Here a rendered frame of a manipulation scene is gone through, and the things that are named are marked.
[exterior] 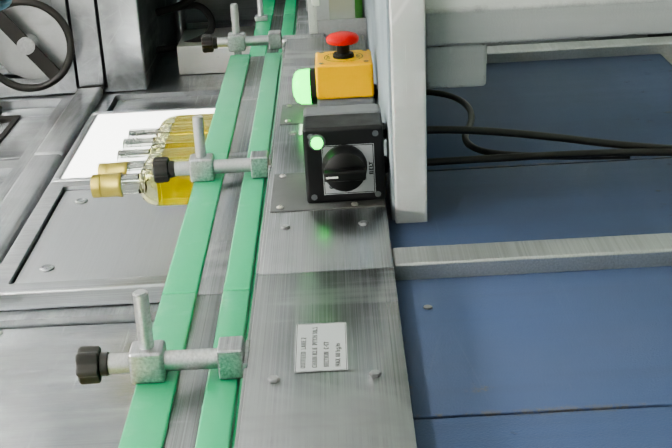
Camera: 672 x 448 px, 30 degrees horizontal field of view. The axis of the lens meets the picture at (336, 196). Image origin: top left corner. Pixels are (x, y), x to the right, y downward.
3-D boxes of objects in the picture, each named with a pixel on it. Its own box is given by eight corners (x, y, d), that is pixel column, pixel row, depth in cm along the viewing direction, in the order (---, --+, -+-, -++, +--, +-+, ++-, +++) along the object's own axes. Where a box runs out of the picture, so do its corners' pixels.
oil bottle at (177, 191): (288, 187, 184) (144, 195, 185) (286, 151, 183) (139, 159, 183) (287, 200, 179) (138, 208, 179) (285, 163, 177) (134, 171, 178)
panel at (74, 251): (255, 116, 263) (93, 125, 263) (254, 102, 262) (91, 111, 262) (222, 300, 178) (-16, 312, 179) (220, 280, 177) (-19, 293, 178)
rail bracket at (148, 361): (252, 359, 100) (84, 368, 100) (244, 275, 97) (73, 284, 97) (249, 384, 96) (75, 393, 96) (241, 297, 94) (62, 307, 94)
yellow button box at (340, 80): (376, 101, 159) (318, 104, 160) (374, 44, 157) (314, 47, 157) (378, 117, 153) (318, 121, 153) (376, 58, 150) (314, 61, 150)
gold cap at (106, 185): (124, 201, 182) (93, 203, 182) (125, 182, 184) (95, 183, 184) (119, 187, 179) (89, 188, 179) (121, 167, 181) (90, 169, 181)
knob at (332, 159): (368, 185, 126) (369, 197, 122) (323, 188, 126) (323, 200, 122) (366, 143, 124) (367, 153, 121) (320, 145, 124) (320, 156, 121)
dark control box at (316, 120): (386, 173, 134) (307, 178, 134) (383, 102, 131) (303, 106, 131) (390, 201, 126) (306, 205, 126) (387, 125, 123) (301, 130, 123)
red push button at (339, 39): (327, 56, 156) (325, 30, 155) (359, 55, 156) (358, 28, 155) (327, 65, 152) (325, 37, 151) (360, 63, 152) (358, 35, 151)
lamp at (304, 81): (317, 98, 158) (294, 99, 158) (315, 63, 156) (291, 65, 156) (317, 108, 154) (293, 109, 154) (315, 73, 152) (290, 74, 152)
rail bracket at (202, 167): (273, 169, 143) (156, 175, 143) (269, 107, 140) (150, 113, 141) (272, 180, 139) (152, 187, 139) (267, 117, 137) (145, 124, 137)
